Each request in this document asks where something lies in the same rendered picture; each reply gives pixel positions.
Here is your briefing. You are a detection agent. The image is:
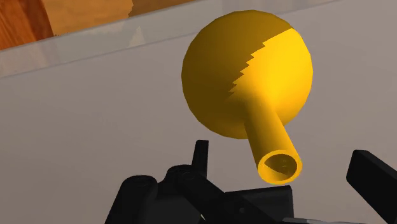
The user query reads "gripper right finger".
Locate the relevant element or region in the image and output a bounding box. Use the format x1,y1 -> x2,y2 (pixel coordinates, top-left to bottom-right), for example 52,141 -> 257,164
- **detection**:
345,150 -> 397,224

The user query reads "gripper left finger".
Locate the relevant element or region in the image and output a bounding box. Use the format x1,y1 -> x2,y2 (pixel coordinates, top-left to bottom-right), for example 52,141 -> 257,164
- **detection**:
104,139 -> 249,224

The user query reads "yellow round long-necked vase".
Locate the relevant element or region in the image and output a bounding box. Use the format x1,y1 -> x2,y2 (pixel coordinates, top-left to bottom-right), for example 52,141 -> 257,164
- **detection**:
181,10 -> 314,186

